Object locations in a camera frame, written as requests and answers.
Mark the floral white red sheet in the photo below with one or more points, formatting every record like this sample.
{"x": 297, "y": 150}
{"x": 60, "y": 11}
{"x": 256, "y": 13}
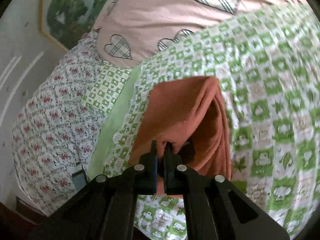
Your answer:
{"x": 55, "y": 133}

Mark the pink quilt with hearts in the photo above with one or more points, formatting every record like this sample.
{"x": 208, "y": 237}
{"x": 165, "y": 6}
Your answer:
{"x": 130, "y": 31}

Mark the framed landscape painting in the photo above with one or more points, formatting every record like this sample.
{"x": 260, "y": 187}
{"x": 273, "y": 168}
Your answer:
{"x": 64, "y": 22}

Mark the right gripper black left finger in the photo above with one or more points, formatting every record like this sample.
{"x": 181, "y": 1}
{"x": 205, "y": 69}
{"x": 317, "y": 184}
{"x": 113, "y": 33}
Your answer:
{"x": 105, "y": 207}

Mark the green checkered bed sheet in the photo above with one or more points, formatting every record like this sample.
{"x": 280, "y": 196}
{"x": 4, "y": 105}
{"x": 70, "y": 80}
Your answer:
{"x": 267, "y": 63}

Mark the rust orange patterned sweater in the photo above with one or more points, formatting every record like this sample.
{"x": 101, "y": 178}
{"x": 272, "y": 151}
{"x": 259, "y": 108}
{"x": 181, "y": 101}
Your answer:
{"x": 187, "y": 109}

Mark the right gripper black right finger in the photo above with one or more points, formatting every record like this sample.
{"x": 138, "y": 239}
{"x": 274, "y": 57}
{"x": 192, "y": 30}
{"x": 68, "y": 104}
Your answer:
{"x": 214, "y": 207}

